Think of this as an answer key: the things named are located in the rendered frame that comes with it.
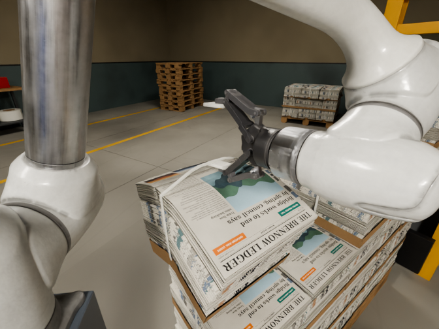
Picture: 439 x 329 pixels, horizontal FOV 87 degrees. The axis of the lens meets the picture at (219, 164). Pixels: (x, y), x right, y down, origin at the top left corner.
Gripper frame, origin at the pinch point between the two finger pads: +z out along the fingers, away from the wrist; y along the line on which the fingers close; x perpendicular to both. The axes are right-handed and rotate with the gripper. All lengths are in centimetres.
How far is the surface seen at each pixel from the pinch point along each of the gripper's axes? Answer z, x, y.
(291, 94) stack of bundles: 290, 444, 32
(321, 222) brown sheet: -6, 48, 44
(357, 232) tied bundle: -19, 49, 42
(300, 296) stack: -18, 16, 49
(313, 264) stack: -14, 29, 48
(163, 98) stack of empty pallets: 617, 280, 40
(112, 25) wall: 745, 210, -165
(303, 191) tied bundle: 4, 48, 34
